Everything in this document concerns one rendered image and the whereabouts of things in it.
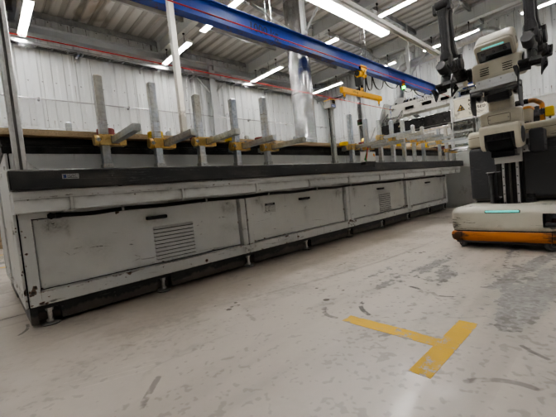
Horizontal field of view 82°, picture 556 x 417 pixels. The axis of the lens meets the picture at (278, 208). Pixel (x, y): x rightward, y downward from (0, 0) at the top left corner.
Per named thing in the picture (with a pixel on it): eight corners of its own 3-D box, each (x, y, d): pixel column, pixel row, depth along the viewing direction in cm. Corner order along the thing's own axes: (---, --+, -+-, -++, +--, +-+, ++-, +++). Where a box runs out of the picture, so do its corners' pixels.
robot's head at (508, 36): (481, 57, 221) (476, 37, 213) (520, 45, 205) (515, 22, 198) (477, 69, 214) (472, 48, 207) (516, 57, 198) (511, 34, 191)
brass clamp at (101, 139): (127, 145, 153) (126, 134, 153) (96, 144, 144) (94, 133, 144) (123, 147, 158) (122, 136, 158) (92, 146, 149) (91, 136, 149)
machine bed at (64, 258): (448, 208, 489) (444, 150, 485) (27, 332, 144) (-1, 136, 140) (405, 209, 540) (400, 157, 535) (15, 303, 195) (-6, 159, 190)
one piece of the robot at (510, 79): (476, 117, 220) (474, 85, 219) (526, 107, 199) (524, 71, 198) (468, 115, 209) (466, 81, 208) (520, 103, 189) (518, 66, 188)
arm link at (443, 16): (452, -3, 203) (434, 7, 211) (448, -5, 199) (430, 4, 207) (458, 67, 205) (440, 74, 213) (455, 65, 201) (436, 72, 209)
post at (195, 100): (208, 179, 184) (198, 93, 182) (203, 179, 182) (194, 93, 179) (205, 179, 187) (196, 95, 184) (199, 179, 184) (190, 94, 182)
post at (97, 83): (114, 178, 150) (101, 74, 148) (106, 179, 148) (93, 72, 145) (112, 179, 153) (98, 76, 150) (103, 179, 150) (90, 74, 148)
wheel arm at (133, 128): (141, 132, 131) (141, 122, 130) (133, 131, 128) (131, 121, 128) (110, 150, 163) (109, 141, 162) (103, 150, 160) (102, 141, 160)
